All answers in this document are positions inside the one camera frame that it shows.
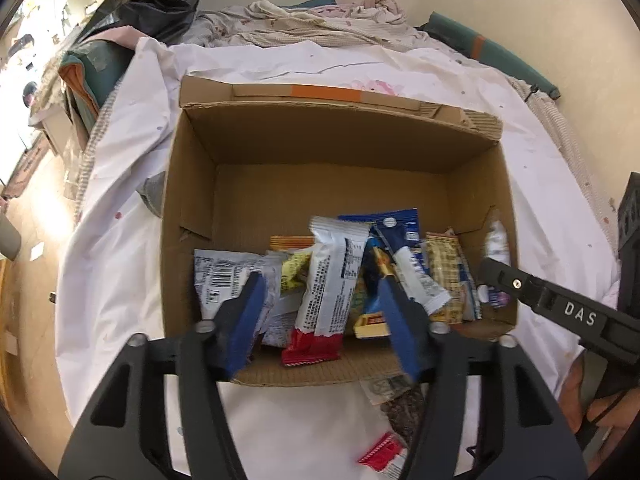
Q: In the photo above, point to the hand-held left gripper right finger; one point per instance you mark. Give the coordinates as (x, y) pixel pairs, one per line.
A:
(395, 320)

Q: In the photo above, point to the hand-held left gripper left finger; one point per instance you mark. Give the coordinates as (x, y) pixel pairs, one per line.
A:
(247, 320)

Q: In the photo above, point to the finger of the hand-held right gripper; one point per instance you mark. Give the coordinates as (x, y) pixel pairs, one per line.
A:
(515, 285)

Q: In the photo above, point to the purple white snack packet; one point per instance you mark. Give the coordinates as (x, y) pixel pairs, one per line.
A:
(492, 294)

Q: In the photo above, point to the white barcode snack bag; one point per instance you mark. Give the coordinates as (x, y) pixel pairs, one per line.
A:
(220, 275)

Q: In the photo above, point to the long white red-ended snack packet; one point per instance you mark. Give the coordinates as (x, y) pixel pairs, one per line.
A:
(322, 290)

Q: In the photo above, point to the brown cardboard box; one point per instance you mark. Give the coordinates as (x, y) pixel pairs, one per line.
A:
(300, 185)

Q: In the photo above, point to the person's right hand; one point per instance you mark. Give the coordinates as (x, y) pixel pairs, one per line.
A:
(577, 390)

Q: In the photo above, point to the small yellow snack box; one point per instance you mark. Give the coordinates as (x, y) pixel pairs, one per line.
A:
(372, 327)

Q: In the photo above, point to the yellow blue snack packet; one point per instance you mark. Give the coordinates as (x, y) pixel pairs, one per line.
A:
(372, 280)

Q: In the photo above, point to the white spotted snack packet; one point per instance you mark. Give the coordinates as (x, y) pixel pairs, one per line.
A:
(497, 242)

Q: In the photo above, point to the yellow patterned snack packet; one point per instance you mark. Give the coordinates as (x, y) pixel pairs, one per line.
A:
(447, 275)

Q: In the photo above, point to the yellow black snack packet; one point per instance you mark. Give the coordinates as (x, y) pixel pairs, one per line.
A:
(295, 270)

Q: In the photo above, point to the dark blue white snack packet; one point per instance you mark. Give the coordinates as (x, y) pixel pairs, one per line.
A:
(400, 240)

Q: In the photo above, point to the dark seed snack packet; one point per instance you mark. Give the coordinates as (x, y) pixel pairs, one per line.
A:
(405, 405)

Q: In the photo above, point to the orange snack packet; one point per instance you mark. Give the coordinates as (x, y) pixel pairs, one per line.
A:
(290, 242)

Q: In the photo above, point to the small red white packet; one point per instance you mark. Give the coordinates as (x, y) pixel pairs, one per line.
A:
(382, 455)

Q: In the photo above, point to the white bed sheet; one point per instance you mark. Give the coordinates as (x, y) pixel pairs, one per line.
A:
(125, 260)

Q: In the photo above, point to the grey cloth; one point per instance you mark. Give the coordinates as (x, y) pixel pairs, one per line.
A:
(152, 192)

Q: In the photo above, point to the white paper scrap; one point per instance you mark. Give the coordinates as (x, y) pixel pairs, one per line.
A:
(36, 252)

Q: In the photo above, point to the teal bolster with orange band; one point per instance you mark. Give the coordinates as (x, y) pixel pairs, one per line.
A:
(500, 55)

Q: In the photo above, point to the grey bin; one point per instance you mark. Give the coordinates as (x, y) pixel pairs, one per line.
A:
(9, 237)

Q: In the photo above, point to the patterned floor rug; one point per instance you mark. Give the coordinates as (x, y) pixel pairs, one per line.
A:
(25, 167)

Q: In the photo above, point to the teal orange folded quilt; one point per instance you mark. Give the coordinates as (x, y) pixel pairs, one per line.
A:
(90, 70)

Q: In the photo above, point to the crumpled beige bedding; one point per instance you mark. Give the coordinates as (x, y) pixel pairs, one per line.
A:
(300, 25)

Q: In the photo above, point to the pink cloth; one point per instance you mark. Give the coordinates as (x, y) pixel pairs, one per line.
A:
(122, 37)

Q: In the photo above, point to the black plastic bag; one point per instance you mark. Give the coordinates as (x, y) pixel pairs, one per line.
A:
(160, 0)

